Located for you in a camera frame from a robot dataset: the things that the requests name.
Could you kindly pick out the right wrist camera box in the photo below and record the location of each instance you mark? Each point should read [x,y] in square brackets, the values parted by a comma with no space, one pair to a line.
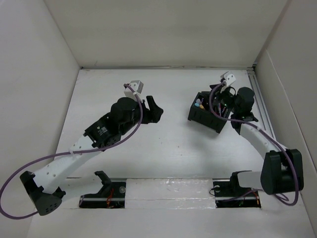
[227,79]

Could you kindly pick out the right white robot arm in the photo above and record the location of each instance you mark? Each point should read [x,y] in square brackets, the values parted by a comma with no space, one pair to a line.
[282,169]

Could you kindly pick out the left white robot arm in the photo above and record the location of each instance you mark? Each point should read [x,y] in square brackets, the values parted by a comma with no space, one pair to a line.
[48,187]

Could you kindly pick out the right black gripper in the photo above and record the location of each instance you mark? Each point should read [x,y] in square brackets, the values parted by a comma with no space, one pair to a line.
[227,89]

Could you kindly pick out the aluminium rail right side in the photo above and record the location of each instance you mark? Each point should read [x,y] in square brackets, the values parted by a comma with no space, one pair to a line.
[265,120]

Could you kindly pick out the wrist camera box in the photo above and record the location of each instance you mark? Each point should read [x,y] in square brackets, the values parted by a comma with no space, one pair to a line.
[133,88]
[227,79]

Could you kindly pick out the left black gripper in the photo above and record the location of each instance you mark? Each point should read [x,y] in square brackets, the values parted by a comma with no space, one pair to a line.
[154,116]

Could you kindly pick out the black two-slot pen holder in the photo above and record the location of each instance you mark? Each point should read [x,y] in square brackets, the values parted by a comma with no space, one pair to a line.
[205,116]

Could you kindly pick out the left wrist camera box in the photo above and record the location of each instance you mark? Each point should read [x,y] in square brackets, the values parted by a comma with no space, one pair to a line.
[133,88]

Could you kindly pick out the blue gel pen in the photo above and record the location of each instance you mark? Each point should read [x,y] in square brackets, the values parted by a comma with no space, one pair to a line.
[219,110]

